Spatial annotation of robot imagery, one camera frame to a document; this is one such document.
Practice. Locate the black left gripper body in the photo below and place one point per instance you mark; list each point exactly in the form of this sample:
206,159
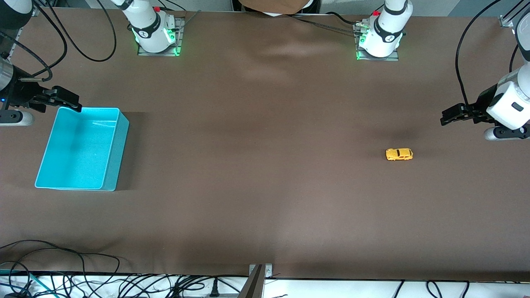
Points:
483,102

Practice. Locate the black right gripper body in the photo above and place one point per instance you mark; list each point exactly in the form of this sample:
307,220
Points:
21,93

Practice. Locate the yellow beetle toy car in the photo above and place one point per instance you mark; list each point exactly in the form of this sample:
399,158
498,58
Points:
399,154

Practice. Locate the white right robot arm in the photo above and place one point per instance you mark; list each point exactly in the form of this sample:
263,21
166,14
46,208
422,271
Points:
149,29

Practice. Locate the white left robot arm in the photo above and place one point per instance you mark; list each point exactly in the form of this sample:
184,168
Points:
387,29

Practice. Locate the turquoise plastic bin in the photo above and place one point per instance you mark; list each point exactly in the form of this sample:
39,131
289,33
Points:
78,153

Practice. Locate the brown table cover cloth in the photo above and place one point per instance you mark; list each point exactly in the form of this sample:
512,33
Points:
265,165

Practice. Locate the brown cardboard piece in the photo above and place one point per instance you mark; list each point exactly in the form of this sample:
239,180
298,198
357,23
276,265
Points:
269,6

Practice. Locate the black power plug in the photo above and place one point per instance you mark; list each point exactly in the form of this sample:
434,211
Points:
214,289

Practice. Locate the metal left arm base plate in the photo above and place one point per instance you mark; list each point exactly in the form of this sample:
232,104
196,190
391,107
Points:
377,58

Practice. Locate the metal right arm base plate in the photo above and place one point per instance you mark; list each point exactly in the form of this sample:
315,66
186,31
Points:
159,54

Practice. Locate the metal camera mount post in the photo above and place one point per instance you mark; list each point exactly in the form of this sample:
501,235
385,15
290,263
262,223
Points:
254,285

